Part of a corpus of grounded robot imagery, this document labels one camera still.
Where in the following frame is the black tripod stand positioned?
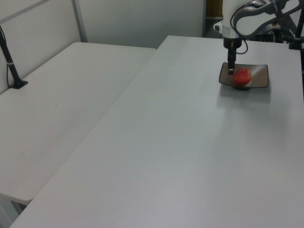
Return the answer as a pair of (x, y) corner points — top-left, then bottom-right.
(288, 13), (304, 51)

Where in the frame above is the brown square ceramic plate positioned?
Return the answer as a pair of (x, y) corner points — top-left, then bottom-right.
(218, 62), (270, 91)

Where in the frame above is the red apple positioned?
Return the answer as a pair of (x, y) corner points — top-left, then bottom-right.
(233, 67), (253, 86)

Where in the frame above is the dark background equipment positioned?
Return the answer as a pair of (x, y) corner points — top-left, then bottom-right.
(260, 20), (289, 44)

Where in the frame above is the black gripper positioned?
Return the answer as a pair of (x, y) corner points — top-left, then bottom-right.
(223, 37), (242, 76)

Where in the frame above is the black camera pole with base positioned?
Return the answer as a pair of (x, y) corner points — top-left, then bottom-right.
(0, 25), (29, 90)

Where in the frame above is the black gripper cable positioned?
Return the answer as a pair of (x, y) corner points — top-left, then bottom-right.
(229, 0), (249, 56)

